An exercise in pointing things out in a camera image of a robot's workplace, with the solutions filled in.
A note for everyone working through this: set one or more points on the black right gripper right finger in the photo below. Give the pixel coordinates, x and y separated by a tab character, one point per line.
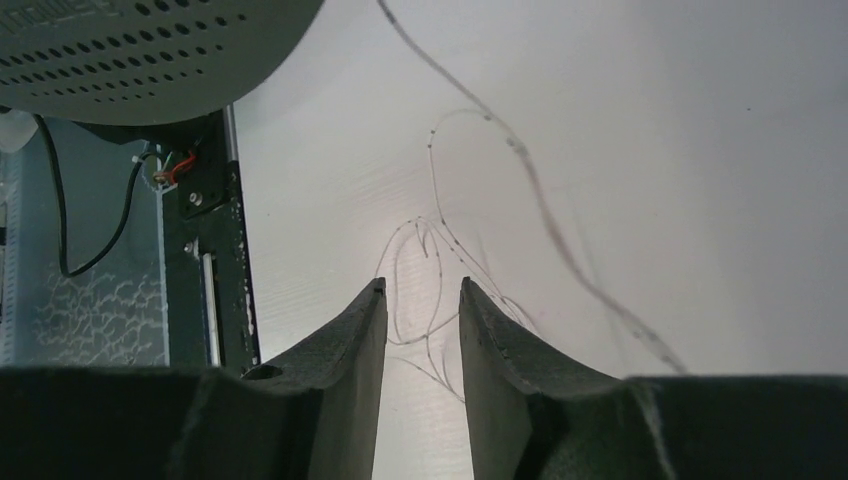
535	413

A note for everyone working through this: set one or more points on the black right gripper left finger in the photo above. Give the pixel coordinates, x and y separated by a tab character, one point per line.
309	413

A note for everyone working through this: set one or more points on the dark grey perforated spool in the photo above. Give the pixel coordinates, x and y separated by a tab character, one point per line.
137	63

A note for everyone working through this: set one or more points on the white slotted cable duct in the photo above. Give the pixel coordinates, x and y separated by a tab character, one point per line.
9	196

